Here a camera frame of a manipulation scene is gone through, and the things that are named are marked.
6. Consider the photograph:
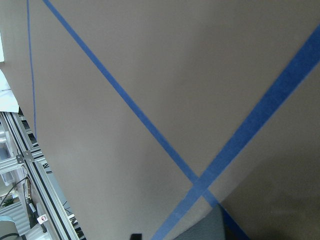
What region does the black mouse pad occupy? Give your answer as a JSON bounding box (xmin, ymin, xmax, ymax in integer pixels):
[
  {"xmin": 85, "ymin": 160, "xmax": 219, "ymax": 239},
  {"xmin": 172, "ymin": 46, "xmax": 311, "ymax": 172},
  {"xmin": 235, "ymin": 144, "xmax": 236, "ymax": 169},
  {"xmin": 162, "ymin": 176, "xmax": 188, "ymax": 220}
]
[{"xmin": 172, "ymin": 203, "xmax": 248, "ymax": 240}]

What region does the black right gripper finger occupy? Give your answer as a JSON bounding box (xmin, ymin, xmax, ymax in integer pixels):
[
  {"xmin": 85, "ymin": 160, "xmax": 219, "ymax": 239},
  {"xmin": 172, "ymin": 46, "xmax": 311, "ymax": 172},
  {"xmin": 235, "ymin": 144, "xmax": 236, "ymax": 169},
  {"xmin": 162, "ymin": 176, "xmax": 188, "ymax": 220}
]
[{"xmin": 129, "ymin": 233, "xmax": 142, "ymax": 240}]

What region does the blue tape line lengthwise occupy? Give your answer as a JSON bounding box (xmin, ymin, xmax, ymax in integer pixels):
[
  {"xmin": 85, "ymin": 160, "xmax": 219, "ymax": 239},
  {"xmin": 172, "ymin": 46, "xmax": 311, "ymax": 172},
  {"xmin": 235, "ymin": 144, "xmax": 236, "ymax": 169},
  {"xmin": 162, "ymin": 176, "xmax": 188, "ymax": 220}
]
[{"xmin": 42, "ymin": 0, "xmax": 251, "ymax": 240}]

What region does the aluminium frame rail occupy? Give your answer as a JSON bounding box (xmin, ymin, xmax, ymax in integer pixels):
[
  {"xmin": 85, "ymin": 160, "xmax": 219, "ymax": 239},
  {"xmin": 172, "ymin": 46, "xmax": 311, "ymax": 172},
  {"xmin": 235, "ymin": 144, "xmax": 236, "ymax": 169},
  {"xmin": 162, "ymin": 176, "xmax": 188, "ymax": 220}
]
[{"xmin": 0, "ymin": 112, "xmax": 86, "ymax": 240}]

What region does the blue tape line crosswise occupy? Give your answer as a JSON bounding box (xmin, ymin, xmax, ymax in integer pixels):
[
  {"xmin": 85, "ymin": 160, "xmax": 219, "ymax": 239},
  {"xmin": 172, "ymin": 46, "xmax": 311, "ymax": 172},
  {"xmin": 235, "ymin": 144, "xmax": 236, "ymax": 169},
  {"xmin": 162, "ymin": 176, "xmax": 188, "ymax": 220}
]
[{"xmin": 152, "ymin": 27, "xmax": 320, "ymax": 240}]

